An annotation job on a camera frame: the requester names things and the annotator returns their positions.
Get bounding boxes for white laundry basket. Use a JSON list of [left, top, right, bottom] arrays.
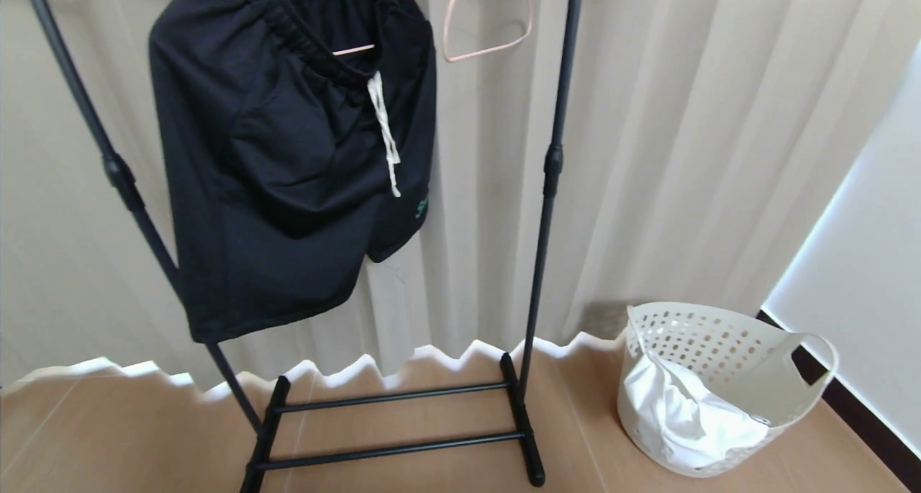
[[617, 302, 840, 478]]

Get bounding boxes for black clothes rack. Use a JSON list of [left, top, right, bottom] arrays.
[[20, 0, 587, 493]]

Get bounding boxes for black shorts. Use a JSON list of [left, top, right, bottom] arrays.
[[149, 0, 437, 344]]

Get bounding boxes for beige curtain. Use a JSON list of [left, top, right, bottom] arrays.
[[0, 0, 921, 392]]

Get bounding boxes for white garment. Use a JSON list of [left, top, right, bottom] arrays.
[[622, 353, 771, 472]]

